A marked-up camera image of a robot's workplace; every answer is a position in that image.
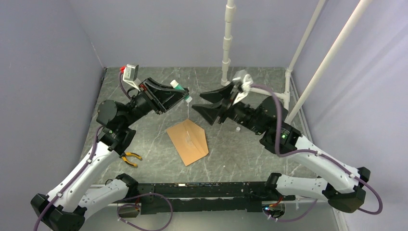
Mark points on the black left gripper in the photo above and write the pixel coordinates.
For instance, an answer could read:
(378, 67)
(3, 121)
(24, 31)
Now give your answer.
(162, 99)

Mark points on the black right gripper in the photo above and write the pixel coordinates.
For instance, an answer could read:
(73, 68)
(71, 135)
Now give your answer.
(211, 110)

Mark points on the green white glue stick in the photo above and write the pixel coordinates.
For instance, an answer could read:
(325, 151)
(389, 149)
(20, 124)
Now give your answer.
(177, 86)

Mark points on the brown paper envelope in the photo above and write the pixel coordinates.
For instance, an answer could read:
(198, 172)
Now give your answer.
(189, 140)

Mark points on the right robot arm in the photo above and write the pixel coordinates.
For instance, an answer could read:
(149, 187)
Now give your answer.
(337, 183)

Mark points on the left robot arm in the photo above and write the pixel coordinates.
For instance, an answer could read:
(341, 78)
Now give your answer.
(70, 204)

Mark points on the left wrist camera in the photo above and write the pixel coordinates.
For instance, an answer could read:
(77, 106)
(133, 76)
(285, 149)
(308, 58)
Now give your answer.
(130, 75)

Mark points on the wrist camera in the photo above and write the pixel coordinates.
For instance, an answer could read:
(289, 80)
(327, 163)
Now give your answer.
(130, 75)
(242, 80)

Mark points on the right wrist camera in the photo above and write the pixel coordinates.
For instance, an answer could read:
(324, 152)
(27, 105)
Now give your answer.
(242, 80)

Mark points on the white pvc pipe frame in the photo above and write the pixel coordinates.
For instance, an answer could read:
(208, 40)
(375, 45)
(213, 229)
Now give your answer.
(277, 35)

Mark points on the yellow handled pliers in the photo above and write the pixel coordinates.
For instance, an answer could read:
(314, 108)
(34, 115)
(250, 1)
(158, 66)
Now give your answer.
(128, 157)

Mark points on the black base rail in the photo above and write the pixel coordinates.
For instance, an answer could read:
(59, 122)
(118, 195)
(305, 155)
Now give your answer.
(250, 196)

